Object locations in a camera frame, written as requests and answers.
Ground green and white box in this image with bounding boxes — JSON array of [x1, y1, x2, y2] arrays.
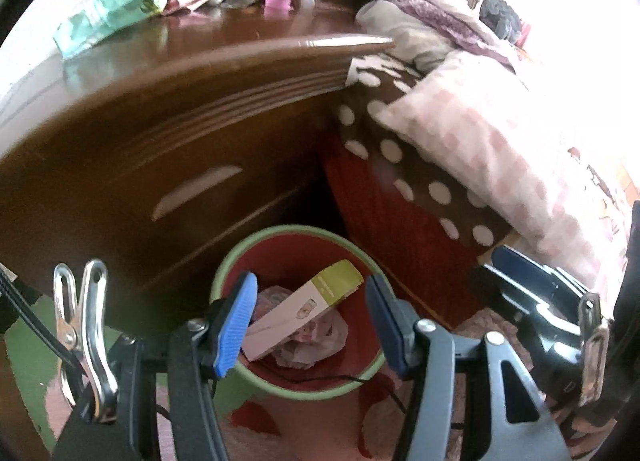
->
[[241, 259, 364, 362]]

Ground green and pink rug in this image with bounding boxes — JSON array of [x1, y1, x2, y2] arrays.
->
[[10, 311, 601, 461]]

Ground thick black braided cable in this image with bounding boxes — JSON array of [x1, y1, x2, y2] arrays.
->
[[0, 263, 88, 382]]

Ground brown dotted blanket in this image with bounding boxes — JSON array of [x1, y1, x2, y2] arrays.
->
[[335, 54, 521, 249]]

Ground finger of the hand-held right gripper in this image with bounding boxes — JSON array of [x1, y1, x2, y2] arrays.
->
[[470, 263, 546, 332], [489, 244, 581, 299]]

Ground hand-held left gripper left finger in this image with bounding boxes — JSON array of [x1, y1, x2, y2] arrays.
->
[[50, 271, 259, 461]]

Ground teal plastic packet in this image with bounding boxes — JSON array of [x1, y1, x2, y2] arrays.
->
[[52, 0, 168, 61]]

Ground brown wooden nightstand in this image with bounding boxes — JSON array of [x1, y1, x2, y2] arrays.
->
[[0, 0, 396, 342]]

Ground pink crumpled wrapper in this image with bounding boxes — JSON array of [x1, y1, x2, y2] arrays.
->
[[162, 0, 213, 17]]

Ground pink plastic bag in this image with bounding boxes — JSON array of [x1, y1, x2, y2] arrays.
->
[[256, 285, 349, 369]]

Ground red bin with green rim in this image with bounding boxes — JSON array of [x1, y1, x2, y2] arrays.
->
[[210, 225, 396, 401]]

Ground pink checked quilt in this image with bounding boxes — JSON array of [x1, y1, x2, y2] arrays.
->
[[375, 48, 640, 292]]

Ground dark cloth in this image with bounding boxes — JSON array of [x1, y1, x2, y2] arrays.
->
[[479, 0, 523, 42]]

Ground grey pillow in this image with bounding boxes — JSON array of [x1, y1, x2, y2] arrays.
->
[[355, 0, 461, 69]]

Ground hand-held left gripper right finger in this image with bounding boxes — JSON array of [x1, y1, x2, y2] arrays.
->
[[365, 273, 571, 461]]

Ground red bed base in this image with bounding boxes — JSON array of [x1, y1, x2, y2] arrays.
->
[[320, 134, 496, 332]]

